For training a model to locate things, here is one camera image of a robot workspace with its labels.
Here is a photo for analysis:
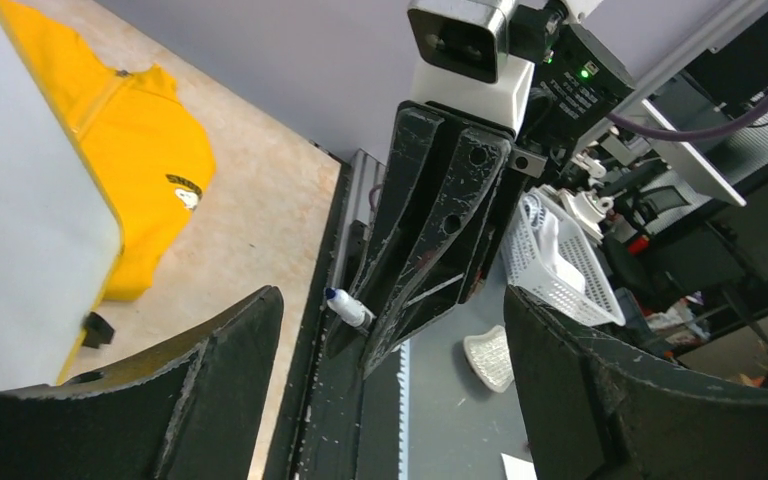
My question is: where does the white plastic basket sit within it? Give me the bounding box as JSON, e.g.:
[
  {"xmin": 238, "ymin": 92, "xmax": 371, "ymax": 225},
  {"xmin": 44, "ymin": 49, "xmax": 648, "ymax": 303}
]
[{"xmin": 501, "ymin": 188, "xmax": 626, "ymax": 327}]

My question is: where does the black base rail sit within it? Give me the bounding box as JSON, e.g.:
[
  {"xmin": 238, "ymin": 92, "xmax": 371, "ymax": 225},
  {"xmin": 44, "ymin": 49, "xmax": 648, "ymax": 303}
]
[{"xmin": 261, "ymin": 150, "xmax": 400, "ymax": 479}]

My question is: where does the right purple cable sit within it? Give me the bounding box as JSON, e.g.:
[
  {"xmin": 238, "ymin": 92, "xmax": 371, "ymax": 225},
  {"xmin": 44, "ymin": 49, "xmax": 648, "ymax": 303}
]
[{"xmin": 605, "ymin": 33, "xmax": 768, "ymax": 142}]

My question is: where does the white marker pen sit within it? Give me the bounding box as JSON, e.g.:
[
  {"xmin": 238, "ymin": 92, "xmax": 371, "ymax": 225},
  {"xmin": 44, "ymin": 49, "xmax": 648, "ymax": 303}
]
[{"xmin": 324, "ymin": 287, "xmax": 375, "ymax": 332}]

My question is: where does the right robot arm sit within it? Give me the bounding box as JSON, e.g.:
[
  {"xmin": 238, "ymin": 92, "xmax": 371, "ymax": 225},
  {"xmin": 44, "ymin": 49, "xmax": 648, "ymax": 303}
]
[{"xmin": 324, "ymin": 1, "xmax": 636, "ymax": 375}]

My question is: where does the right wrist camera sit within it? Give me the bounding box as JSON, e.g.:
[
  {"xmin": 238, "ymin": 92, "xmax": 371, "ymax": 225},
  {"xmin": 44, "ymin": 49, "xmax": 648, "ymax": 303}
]
[{"xmin": 407, "ymin": 0, "xmax": 534, "ymax": 133}]

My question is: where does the yellow t-shirt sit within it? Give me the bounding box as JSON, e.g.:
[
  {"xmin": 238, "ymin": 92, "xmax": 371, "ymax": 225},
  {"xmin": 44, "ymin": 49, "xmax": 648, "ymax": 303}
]
[{"xmin": 0, "ymin": 1, "xmax": 216, "ymax": 302}]

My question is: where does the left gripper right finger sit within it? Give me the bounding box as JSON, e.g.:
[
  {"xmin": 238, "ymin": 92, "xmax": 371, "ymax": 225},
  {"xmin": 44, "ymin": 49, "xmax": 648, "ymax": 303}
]
[{"xmin": 503, "ymin": 286, "xmax": 768, "ymax": 479}]

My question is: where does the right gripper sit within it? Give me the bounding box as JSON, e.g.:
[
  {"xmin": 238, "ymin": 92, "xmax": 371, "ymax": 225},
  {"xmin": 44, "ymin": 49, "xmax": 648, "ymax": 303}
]
[{"xmin": 349, "ymin": 101, "xmax": 529, "ymax": 375}]

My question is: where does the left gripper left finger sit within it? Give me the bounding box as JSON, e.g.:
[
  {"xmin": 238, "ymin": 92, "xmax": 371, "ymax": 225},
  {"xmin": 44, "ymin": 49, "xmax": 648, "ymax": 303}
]
[{"xmin": 0, "ymin": 286, "xmax": 284, "ymax": 479}]

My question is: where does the white mesh piece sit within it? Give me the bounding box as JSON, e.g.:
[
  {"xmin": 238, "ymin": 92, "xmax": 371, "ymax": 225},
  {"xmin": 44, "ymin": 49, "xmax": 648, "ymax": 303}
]
[{"xmin": 462, "ymin": 325, "xmax": 514, "ymax": 393}]

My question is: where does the yellow-framed whiteboard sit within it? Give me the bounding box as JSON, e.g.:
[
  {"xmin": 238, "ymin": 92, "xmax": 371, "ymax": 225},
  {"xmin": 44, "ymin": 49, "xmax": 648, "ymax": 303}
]
[{"xmin": 0, "ymin": 13, "xmax": 121, "ymax": 391}]

